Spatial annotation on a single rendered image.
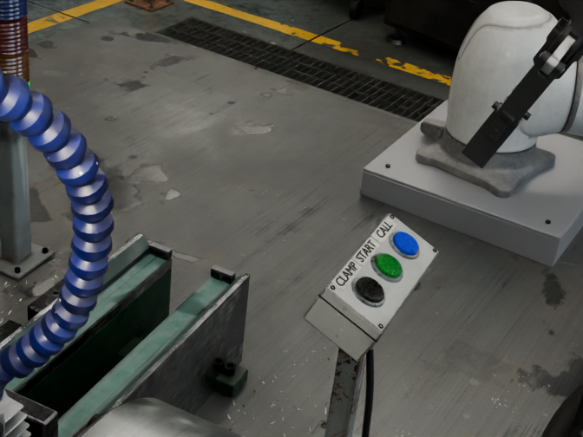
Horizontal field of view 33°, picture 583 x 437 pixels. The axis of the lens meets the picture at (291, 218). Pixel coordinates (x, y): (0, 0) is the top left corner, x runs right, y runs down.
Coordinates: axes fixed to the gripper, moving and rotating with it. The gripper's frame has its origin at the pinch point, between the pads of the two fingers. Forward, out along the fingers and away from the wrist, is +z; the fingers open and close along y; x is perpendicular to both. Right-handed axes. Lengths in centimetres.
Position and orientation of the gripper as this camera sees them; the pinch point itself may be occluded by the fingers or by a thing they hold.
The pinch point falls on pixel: (491, 135)
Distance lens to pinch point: 109.1
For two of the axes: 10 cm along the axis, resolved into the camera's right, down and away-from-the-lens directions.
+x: 7.8, 6.2, -0.9
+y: -4.4, 4.3, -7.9
